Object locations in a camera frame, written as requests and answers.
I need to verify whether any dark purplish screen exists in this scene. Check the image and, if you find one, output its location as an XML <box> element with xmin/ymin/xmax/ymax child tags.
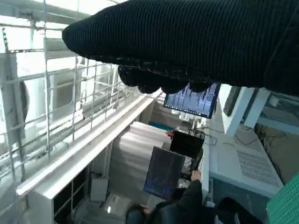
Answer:
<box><xmin>143</xmin><ymin>146</ymin><xmax>185</xmax><ymax>201</ymax></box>

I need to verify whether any lit computer monitor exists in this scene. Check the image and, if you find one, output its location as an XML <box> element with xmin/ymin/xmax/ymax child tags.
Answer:
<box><xmin>163</xmin><ymin>81</ymin><xmax>221</xmax><ymax>119</ymax></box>

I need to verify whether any white glass-door cabinet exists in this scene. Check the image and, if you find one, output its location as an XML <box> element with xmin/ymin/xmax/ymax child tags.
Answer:
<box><xmin>256</xmin><ymin>92</ymin><xmax>299</xmax><ymax>131</ymax></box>

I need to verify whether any teal sheet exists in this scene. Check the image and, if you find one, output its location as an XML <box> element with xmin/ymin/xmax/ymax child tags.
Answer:
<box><xmin>149</xmin><ymin>121</ymin><xmax>174</xmax><ymax>129</ymax></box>

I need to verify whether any white ledge beam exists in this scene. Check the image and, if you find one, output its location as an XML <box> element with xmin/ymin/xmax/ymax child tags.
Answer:
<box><xmin>15</xmin><ymin>95</ymin><xmax>162</xmax><ymax>196</ymax></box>

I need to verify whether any white perforated cabinet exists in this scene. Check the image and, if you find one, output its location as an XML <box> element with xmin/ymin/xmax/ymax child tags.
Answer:
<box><xmin>201</xmin><ymin>126</ymin><xmax>285</xmax><ymax>210</ymax></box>

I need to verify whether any green cutting mat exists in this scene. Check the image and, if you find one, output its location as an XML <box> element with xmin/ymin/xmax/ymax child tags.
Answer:
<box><xmin>266</xmin><ymin>171</ymin><xmax>299</xmax><ymax>224</ymax></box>

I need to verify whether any grey pleated partition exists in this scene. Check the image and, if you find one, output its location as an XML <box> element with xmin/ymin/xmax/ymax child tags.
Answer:
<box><xmin>109</xmin><ymin>122</ymin><xmax>173</xmax><ymax>199</ymax></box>

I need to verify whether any white cubby shelf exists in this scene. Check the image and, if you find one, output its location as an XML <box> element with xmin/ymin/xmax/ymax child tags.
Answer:
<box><xmin>28</xmin><ymin>163</ymin><xmax>91</xmax><ymax>224</ymax></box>

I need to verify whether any black floor cable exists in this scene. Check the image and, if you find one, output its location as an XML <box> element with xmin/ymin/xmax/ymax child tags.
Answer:
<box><xmin>223</xmin><ymin>130</ymin><xmax>288</xmax><ymax>150</ymax></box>

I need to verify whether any white wall box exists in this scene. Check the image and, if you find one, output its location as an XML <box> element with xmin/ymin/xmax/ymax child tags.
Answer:
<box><xmin>90</xmin><ymin>177</ymin><xmax>109</xmax><ymax>202</ymax></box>

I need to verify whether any black dark monitor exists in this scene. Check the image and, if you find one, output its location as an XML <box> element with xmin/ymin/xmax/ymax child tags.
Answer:
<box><xmin>170</xmin><ymin>130</ymin><xmax>206</xmax><ymax>159</ymax></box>

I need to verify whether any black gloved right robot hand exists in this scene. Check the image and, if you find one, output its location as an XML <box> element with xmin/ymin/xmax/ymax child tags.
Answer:
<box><xmin>62</xmin><ymin>0</ymin><xmax>299</xmax><ymax>95</ymax></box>

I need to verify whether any person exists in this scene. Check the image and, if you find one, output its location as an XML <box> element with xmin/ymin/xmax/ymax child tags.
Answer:
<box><xmin>126</xmin><ymin>170</ymin><xmax>264</xmax><ymax>224</ymax></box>

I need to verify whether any white air conditioner unit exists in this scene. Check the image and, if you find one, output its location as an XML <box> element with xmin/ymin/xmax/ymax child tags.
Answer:
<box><xmin>48</xmin><ymin>69</ymin><xmax>84</xmax><ymax>122</ymax></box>

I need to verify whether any white wire grid rack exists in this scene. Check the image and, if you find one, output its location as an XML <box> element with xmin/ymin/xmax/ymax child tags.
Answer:
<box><xmin>0</xmin><ymin>0</ymin><xmax>145</xmax><ymax>182</ymax></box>

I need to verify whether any white angled panel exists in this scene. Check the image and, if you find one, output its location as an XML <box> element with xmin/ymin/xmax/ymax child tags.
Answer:
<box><xmin>218</xmin><ymin>84</ymin><xmax>271</xmax><ymax>137</ymax></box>

